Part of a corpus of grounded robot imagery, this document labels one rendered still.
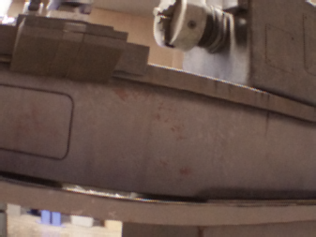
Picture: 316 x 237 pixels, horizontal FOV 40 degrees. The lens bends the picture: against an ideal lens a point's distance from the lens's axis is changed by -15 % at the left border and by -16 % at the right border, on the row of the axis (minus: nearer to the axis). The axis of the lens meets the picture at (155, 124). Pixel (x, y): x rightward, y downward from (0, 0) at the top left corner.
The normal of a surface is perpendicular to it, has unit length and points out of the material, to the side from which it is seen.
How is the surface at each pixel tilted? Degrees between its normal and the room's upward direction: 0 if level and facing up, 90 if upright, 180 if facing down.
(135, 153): 90
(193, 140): 90
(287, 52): 90
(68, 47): 141
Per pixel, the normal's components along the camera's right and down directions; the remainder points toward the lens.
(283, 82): 0.43, -0.02
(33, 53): 0.18, 0.76
